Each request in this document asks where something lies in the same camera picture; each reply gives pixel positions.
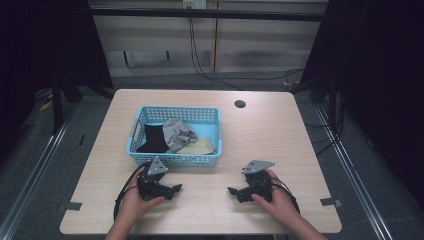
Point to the person's left hand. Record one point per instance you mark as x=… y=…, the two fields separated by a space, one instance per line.
x=136 y=206

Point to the small black floor tape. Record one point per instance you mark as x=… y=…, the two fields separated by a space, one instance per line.
x=82 y=140

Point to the metal floor rail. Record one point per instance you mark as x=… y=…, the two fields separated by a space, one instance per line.
x=30 y=176
x=353 y=176

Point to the black metal stand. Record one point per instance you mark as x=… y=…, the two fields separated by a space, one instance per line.
x=57 y=106
x=332 y=103

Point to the white wall outlet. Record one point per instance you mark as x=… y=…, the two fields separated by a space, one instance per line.
x=194 y=3

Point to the black cloth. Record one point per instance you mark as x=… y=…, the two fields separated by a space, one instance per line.
x=155 y=140

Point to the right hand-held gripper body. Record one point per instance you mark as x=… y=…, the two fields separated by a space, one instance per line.
x=258 y=183

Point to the grey cloth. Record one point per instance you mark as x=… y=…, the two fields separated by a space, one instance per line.
x=178 y=133

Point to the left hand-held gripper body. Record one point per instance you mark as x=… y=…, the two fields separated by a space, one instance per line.
x=151 y=186

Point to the black horizontal frame bar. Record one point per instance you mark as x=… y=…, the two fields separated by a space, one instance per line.
x=206 y=14

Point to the yellow floor item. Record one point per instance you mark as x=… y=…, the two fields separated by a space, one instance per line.
x=45 y=106

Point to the black curtain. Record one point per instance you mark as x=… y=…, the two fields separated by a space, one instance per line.
x=40 y=50
x=380 y=83

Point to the person's right hand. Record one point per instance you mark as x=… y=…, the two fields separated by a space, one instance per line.
x=280 y=203

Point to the beige cloth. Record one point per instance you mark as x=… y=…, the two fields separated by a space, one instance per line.
x=200 y=146

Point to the light blue plastic basket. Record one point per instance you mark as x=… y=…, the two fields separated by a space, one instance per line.
x=181 y=113

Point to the grey tape strip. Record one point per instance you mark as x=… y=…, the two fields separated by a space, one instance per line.
x=70 y=206
x=330 y=202

